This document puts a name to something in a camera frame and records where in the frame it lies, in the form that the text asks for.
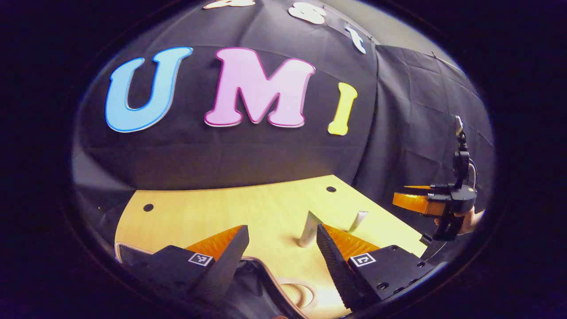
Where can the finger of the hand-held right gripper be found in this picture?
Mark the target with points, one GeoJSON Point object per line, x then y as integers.
{"type": "Point", "coordinates": [416, 203]}
{"type": "Point", "coordinates": [427, 187]}

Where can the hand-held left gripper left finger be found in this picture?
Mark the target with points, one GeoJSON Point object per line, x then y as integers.
{"type": "Point", "coordinates": [228, 270]}

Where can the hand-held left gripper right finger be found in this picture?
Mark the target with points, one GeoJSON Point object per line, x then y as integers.
{"type": "Point", "coordinates": [334, 270]}

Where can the pink suitcase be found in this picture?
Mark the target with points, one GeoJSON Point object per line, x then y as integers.
{"type": "Point", "coordinates": [254, 283]}

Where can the white skin care tube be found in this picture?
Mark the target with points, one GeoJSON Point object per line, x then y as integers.
{"type": "Point", "coordinates": [308, 232]}

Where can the green skin care tube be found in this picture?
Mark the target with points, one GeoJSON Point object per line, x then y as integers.
{"type": "Point", "coordinates": [358, 221]}

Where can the black backdrop cloth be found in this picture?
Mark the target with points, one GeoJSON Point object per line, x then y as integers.
{"type": "Point", "coordinates": [199, 155]}

